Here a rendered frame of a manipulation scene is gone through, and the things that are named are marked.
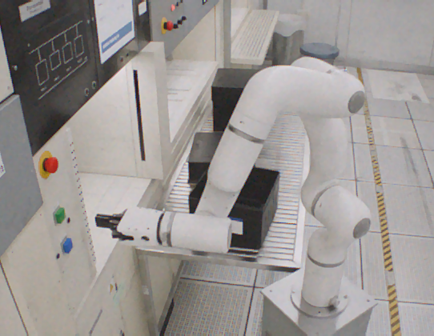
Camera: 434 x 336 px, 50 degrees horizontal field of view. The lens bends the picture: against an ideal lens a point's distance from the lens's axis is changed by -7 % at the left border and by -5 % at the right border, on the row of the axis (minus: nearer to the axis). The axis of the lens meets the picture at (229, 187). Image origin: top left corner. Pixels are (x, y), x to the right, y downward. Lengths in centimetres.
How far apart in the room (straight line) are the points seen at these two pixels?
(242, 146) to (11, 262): 56
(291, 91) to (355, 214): 41
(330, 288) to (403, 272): 146
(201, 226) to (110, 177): 97
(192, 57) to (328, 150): 218
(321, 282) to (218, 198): 48
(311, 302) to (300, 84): 77
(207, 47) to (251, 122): 224
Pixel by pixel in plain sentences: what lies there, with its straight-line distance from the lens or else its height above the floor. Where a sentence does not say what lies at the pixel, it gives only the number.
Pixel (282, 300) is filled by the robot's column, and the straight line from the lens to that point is 161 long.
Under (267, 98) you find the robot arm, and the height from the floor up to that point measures 152.
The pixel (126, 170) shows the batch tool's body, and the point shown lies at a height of 90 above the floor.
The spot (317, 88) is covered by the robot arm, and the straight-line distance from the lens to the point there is 106.
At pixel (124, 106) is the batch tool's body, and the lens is 187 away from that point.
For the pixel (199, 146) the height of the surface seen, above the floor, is 86.
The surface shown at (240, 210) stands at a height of 92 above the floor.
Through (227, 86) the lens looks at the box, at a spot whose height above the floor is 101.
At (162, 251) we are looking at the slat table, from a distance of 179.
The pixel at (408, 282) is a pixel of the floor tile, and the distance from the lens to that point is 291.
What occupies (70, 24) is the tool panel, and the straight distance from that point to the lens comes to 128.
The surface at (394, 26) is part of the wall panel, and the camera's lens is 591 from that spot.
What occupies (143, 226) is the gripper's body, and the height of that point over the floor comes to 122.
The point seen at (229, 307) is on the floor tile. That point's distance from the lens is 261.
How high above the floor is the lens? 193
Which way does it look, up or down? 34 degrees down
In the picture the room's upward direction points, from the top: straight up
